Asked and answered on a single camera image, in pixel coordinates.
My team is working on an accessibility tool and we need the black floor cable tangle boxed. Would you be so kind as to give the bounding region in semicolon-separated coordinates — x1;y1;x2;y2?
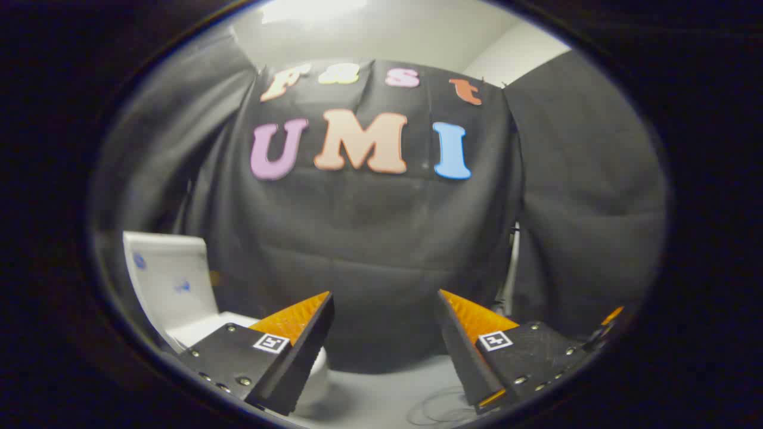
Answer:
405;386;477;427

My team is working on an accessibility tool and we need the dark device with orange part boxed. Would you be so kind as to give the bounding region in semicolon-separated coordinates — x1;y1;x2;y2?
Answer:
584;306;626;352

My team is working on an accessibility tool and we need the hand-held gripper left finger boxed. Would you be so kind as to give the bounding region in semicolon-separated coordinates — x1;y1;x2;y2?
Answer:
178;291;335;416

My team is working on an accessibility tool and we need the white toilet with tank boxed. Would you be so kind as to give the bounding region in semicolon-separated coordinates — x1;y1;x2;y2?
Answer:
123;231;330;419

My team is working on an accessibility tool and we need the black backdrop cloth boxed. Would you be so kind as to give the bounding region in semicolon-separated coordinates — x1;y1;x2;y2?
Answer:
89;24;668;376

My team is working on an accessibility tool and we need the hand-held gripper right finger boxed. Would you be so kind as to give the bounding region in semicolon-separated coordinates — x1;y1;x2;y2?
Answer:
435;290;594;415

